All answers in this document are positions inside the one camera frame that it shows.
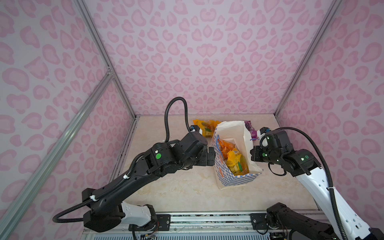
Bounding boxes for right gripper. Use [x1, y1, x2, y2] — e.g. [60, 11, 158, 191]
[247, 144, 282, 165]

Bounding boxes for purple grape candy bag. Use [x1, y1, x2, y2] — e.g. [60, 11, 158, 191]
[245, 121, 259, 141]

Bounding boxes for orange corn chip packet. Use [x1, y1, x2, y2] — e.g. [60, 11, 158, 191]
[219, 139, 236, 155]

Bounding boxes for yellow mango candy bag front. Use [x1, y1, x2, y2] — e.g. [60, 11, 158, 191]
[226, 148, 249, 176]

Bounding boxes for white paper bag blue handles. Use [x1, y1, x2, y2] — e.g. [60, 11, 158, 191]
[210, 121, 264, 190]

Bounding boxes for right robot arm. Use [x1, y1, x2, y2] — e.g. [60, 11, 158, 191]
[250, 127, 384, 240]

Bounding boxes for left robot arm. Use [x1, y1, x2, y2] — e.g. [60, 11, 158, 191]
[82, 132, 216, 233]

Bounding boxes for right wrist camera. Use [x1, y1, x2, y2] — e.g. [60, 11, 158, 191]
[257, 127, 271, 140]

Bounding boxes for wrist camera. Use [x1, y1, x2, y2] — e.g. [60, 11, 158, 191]
[257, 127, 271, 140]
[189, 125, 203, 135]

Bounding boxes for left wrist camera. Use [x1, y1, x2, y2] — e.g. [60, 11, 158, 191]
[189, 125, 203, 135]

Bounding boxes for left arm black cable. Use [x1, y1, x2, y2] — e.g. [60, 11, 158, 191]
[164, 96, 192, 143]

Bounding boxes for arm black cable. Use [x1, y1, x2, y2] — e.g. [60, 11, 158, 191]
[274, 126, 349, 240]
[164, 96, 192, 143]

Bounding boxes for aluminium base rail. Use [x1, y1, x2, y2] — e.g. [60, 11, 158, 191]
[80, 209, 334, 240]

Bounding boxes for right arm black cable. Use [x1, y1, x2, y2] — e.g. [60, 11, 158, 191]
[274, 126, 349, 240]

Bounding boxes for aluminium frame strut diagonal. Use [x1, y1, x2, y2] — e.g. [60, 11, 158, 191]
[1, 73, 114, 240]

